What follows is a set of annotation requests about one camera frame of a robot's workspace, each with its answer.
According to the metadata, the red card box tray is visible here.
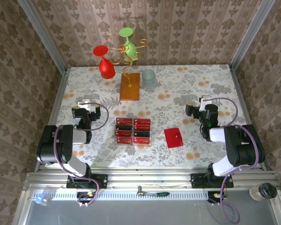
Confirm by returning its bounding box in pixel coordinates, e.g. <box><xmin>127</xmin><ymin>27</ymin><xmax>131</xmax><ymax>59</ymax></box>
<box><xmin>164</xmin><ymin>127</ymin><xmax>184</xmax><ymax>149</ymax></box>

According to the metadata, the clear acrylic card stand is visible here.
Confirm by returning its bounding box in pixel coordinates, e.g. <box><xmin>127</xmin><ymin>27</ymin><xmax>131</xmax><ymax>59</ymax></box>
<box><xmin>114</xmin><ymin>117</ymin><xmax>153</xmax><ymax>147</ymax></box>

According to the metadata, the floral tablecloth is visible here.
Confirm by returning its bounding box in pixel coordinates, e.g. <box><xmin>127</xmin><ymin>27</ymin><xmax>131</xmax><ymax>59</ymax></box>
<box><xmin>52</xmin><ymin>64</ymin><xmax>260</xmax><ymax>168</ymax></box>

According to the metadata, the red wine glass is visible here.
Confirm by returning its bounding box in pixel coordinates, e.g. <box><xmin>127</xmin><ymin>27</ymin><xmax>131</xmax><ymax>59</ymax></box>
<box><xmin>93</xmin><ymin>45</ymin><xmax>116</xmax><ymax>79</ymax></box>

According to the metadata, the clear glass cup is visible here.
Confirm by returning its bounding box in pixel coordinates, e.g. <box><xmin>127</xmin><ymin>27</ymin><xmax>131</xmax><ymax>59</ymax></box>
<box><xmin>141</xmin><ymin>69</ymin><xmax>157</xmax><ymax>91</ymax></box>

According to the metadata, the green wine glass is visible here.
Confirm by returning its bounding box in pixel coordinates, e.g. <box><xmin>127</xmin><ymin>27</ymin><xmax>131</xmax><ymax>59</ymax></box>
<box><xmin>118</xmin><ymin>27</ymin><xmax>141</xmax><ymax>61</ymax></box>

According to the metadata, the black connector board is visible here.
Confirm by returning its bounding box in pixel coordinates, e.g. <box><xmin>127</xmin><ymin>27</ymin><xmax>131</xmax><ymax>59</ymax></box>
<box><xmin>76</xmin><ymin>191</ymin><xmax>98</xmax><ymax>205</ymax></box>
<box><xmin>207</xmin><ymin>191</ymin><xmax>226</xmax><ymax>205</ymax></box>

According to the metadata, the cup with black lid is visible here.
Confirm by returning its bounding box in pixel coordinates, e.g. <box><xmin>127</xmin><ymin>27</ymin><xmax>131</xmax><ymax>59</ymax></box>
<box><xmin>249</xmin><ymin>182</ymin><xmax>278</xmax><ymax>202</ymax></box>

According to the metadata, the grey metal tray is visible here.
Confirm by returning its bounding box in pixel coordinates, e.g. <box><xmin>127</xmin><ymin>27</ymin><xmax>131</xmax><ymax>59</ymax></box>
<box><xmin>13</xmin><ymin>191</ymin><xmax>281</xmax><ymax>225</ymax></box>

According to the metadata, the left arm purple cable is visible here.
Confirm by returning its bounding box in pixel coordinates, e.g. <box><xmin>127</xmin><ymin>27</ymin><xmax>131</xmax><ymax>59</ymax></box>
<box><xmin>52</xmin><ymin>101</ymin><xmax>110</xmax><ymax>208</ymax></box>

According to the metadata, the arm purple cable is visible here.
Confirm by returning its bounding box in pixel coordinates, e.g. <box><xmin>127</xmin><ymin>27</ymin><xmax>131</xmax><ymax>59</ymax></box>
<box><xmin>208</xmin><ymin>97</ymin><xmax>260</xmax><ymax>224</ymax></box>
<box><xmin>52</xmin><ymin>101</ymin><xmax>110</xmax><ymax>208</ymax></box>

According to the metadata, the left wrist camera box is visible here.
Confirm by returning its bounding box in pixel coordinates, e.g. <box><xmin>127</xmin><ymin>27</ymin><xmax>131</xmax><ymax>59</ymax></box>
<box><xmin>78</xmin><ymin>99</ymin><xmax>96</xmax><ymax>113</ymax></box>

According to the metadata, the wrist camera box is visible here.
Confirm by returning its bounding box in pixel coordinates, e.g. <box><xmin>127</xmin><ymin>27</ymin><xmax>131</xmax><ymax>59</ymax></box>
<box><xmin>200</xmin><ymin>95</ymin><xmax>213</xmax><ymax>112</ymax></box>
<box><xmin>78</xmin><ymin>99</ymin><xmax>96</xmax><ymax>113</ymax></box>

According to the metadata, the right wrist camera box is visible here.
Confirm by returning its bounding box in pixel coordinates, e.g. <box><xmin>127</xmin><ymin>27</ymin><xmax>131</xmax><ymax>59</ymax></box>
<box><xmin>200</xmin><ymin>95</ymin><xmax>213</xmax><ymax>112</ymax></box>

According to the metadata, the aluminium side rail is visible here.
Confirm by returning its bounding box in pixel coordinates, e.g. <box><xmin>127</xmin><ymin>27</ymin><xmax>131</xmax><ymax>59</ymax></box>
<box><xmin>34</xmin><ymin>67</ymin><xmax>69</xmax><ymax>173</ymax></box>
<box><xmin>229</xmin><ymin>65</ymin><xmax>267</xmax><ymax>171</ymax></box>

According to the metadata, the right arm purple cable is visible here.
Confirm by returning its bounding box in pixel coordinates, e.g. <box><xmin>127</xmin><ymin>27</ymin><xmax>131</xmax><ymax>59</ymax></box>
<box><xmin>208</xmin><ymin>97</ymin><xmax>260</xmax><ymax>224</ymax></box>

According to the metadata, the gold wire rack wooden base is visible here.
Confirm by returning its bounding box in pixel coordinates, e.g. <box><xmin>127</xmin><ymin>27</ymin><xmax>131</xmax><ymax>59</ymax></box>
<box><xmin>104</xmin><ymin>33</ymin><xmax>148</xmax><ymax>102</ymax></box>

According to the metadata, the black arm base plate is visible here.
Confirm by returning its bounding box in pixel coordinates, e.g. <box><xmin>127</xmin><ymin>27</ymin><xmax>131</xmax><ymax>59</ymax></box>
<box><xmin>191</xmin><ymin>172</ymin><xmax>234</xmax><ymax>189</ymax></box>
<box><xmin>66</xmin><ymin>173</ymin><xmax>108</xmax><ymax>189</ymax></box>

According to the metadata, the aluminium front rail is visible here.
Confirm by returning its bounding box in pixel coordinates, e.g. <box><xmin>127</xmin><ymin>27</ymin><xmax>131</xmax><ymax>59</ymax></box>
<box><xmin>23</xmin><ymin>166</ymin><xmax>281</xmax><ymax>192</ymax></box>

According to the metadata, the aluminium frame post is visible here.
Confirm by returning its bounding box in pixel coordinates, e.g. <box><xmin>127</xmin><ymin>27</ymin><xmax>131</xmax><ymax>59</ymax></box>
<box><xmin>16</xmin><ymin>0</ymin><xmax>68</xmax><ymax>74</ymax></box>
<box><xmin>229</xmin><ymin>0</ymin><xmax>276</xmax><ymax>71</ymax></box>

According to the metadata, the slotted cable duct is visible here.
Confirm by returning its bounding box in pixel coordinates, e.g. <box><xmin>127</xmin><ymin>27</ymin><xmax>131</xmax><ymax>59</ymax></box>
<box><xmin>50</xmin><ymin>190</ymin><xmax>210</xmax><ymax>202</ymax></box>

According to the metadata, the ratchet wrench green handle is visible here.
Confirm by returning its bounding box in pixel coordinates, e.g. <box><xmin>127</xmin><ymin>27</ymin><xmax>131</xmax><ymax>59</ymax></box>
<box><xmin>137</xmin><ymin>186</ymin><xmax>170</xmax><ymax>197</ymax></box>

